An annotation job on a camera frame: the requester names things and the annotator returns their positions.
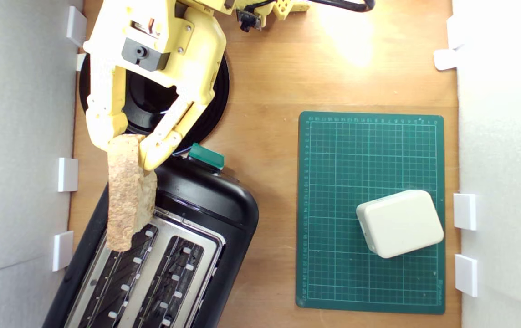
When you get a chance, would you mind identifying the green cutting mat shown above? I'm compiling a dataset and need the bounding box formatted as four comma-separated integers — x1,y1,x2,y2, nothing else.
296,111,446,315

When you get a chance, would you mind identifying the green toaster lever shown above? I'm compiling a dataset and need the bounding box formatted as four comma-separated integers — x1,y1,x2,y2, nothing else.
187,142,225,171

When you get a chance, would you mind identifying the brown bread slice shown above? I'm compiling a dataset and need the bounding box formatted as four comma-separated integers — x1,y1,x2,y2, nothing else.
106,133,158,252

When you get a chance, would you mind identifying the black two-slot toaster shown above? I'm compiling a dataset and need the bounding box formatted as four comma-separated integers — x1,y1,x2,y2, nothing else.
42,147,260,328

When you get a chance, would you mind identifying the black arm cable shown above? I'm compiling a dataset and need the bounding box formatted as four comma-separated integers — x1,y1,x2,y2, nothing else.
308,0,376,13

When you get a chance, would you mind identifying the black plate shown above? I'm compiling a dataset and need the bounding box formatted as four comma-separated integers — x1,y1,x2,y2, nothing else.
79,52,230,154

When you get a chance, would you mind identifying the white block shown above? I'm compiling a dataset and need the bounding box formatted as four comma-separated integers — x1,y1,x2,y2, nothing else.
356,190,444,259

